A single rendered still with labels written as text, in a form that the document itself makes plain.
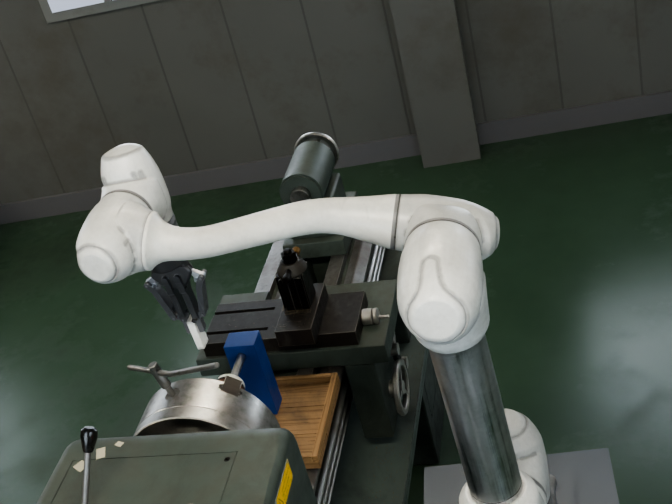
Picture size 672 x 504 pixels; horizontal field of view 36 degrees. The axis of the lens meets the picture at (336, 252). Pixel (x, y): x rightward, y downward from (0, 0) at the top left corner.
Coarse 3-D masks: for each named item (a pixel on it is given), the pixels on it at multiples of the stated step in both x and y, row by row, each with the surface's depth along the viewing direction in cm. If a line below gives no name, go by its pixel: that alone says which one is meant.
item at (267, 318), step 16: (224, 304) 289; (240, 304) 287; (256, 304) 286; (272, 304) 284; (336, 304) 277; (352, 304) 275; (224, 320) 283; (240, 320) 281; (256, 320) 279; (272, 320) 277; (336, 320) 270; (352, 320) 269; (208, 336) 278; (224, 336) 276; (272, 336) 271; (320, 336) 267; (336, 336) 266; (352, 336) 266; (208, 352) 277; (224, 352) 276
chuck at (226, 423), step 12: (168, 408) 212; (180, 408) 210; (192, 408) 210; (204, 408) 210; (144, 420) 214; (156, 420) 210; (168, 420) 209; (180, 420) 209; (192, 420) 208; (204, 420) 208; (216, 420) 208; (228, 420) 209; (144, 432) 212; (156, 432) 212; (168, 432) 211; (180, 432) 210; (192, 432) 210
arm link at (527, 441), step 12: (516, 420) 209; (528, 420) 210; (516, 432) 206; (528, 432) 207; (516, 444) 205; (528, 444) 206; (540, 444) 209; (516, 456) 205; (528, 456) 206; (540, 456) 208; (528, 468) 205; (540, 468) 207; (540, 480) 205
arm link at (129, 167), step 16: (128, 144) 183; (112, 160) 179; (128, 160) 179; (144, 160) 181; (112, 176) 180; (128, 176) 179; (144, 176) 181; (160, 176) 185; (112, 192) 178; (128, 192) 177; (144, 192) 179; (160, 192) 183; (160, 208) 183
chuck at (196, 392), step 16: (176, 384) 218; (192, 384) 216; (208, 384) 216; (160, 400) 216; (176, 400) 213; (192, 400) 212; (208, 400) 212; (224, 400) 213; (240, 400) 215; (256, 400) 218; (144, 416) 217; (240, 416) 212; (256, 416) 215; (272, 416) 220
